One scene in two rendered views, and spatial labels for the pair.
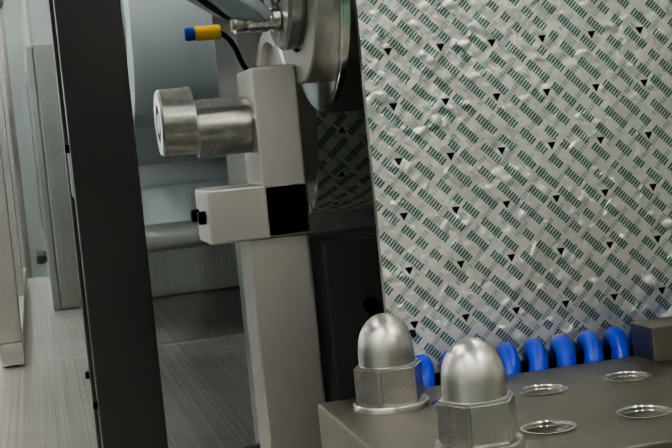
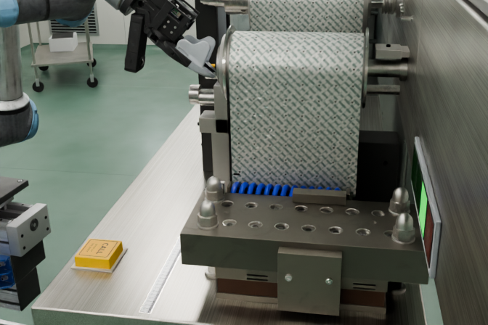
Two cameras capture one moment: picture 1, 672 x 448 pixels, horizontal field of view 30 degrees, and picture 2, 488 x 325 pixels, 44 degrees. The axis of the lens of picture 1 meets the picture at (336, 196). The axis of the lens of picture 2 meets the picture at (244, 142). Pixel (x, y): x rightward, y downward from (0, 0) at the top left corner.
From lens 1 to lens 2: 0.65 m
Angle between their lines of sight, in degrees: 30
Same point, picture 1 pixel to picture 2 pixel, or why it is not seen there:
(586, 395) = (255, 212)
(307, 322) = (226, 156)
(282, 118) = (221, 101)
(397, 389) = (212, 197)
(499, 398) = (209, 217)
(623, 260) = (305, 166)
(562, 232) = (286, 155)
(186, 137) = (195, 101)
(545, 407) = (241, 213)
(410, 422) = not seen: hidden behind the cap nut
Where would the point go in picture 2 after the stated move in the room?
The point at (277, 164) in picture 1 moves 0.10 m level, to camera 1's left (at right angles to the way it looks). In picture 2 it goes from (219, 113) to (175, 108)
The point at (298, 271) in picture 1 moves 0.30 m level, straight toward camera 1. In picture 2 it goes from (224, 142) to (151, 207)
